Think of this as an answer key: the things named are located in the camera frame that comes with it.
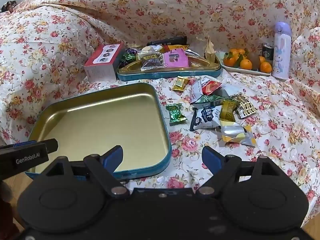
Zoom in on gold candy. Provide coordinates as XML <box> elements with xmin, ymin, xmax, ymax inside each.
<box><xmin>172</xmin><ymin>76</ymin><xmax>189</xmax><ymax>93</ymax></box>

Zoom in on blue white snack packet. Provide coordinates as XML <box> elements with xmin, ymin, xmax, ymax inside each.
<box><xmin>190</xmin><ymin>106</ymin><xmax>222</xmax><ymax>132</ymax></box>

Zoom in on empty gold square tin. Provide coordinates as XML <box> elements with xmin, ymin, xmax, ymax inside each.
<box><xmin>26</xmin><ymin>83</ymin><xmax>171</xmax><ymax>179</ymax></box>

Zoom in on dark brown snack packet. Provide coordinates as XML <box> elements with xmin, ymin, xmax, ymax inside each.
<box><xmin>138</xmin><ymin>51</ymin><xmax>165</xmax><ymax>72</ymax></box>

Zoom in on blue tin snack tray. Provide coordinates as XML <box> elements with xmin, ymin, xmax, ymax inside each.
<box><xmin>117</xmin><ymin>56</ymin><xmax>222</xmax><ymax>81</ymax></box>

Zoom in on purple rabbit thermos bottle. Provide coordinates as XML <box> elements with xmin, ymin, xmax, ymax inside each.
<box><xmin>272</xmin><ymin>22</ymin><xmax>292</xmax><ymax>80</ymax></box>

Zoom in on brown kiwi fruit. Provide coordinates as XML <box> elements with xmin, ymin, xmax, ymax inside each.
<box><xmin>247</xmin><ymin>52</ymin><xmax>260</xmax><ymax>70</ymax></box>

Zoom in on mandarin orange front right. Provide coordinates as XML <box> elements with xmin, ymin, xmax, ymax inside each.
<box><xmin>260</xmin><ymin>61</ymin><xmax>272</xmax><ymax>74</ymax></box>

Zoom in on pink snack packet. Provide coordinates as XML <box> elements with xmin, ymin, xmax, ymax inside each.
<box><xmin>163</xmin><ymin>48</ymin><xmax>189</xmax><ymax>68</ymax></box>

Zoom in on mandarin orange front left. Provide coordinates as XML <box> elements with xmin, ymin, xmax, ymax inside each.
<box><xmin>239</xmin><ymin>59</ymin><xmax>253</xmax><ymax>70</ymax></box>

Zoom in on yellow green tea packet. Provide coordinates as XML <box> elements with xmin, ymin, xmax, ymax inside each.
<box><xmin>220</xmin><ymin>99</ymin><xmax>239</xmax><ymax>122</ymax></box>

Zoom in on green white snack packet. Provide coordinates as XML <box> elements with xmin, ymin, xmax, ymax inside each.
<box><xmin>191</xmin><ymin>95</ymin><xmax>225</xmax><ymax>109</ymax></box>

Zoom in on silver yellow snack packet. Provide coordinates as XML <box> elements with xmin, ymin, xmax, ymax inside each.
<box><xmin>220</xmin><ymin>120</ymin><xmax>257</xmax><ymax>147</ymax></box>

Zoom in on red white hawthorn packet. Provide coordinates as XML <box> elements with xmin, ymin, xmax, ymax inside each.
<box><xmin>201</xmin><ymin>80</ymin><xmax>222</xmax><ymax>95</ymax></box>

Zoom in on dark object on sofa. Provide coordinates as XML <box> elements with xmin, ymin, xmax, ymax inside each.
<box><xmin>1</xmin><ymin>0</ymin><xmax>17</xmax><ymax>13</ymax></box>

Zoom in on black starbucks can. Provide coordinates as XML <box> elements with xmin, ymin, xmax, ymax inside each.
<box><xmin>262</xmin><ymin>43</ymin><xmax>274</xmax><ymax>64</ymax></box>

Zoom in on green candy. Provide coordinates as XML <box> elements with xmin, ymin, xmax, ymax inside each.
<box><xmin>165</xmin><ymin>103</ymin><xmax>187</xmax><ymax>126</ymax></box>

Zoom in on pale green fruit plate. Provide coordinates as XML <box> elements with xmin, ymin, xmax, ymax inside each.
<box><xmin>216</xmin><ymin>51</ymin><xmax>271</xmax><ymax>76</ymax></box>

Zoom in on brown heart pattern packet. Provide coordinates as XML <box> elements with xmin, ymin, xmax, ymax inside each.
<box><xmin>233</xmin><ymin>93</ymin><xmax>257</xmax><ymax>119</ymax></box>

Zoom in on purple green foil candies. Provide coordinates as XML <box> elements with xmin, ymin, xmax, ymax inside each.
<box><xmin>121</xmin><ymin>48</ymin><xmax>137</xmax><ymax>66</ymax></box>

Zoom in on red white cardboard box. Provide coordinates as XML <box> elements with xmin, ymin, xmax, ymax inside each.
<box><xmin>84</xmin><ymin>43</ymin><xmax>125</xmax><ymax>82</ymax></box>

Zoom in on tan paper bag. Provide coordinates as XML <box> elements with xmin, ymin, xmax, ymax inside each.
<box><xmin>204</xmin><ymin>37</ymin><xmax>216</xmax><ymax>63</ymax></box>

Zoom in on floral sofa cover cloth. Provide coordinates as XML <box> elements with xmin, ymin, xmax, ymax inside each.
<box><xmin>1</xmin><ymin>0</ymin><xmax>319</xmax><ymax>219</ymax></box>

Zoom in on black remote control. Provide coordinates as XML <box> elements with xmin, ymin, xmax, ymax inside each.
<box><xmin>146</xmin><ymin>36</ymin><xmax>187</xmax><ymax>46</ymax></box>

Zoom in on white hawthorn strip packet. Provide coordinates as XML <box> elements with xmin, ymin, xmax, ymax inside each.
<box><xmin>190</xmin><ymin>80</ymin><xmax>207</xmax><ymax>103</ymax></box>

